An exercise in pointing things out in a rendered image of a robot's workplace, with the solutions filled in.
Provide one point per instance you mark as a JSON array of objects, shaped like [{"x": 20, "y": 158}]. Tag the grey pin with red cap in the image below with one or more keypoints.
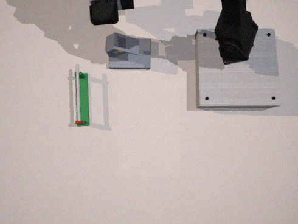
[{"x": 78, "y": 95}]

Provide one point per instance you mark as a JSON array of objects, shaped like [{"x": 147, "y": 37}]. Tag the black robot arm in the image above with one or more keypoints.
[{"x": 235, "y": 31}]

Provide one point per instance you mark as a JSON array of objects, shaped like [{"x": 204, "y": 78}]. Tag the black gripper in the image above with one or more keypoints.
[{"x": 104, "y": 12}]

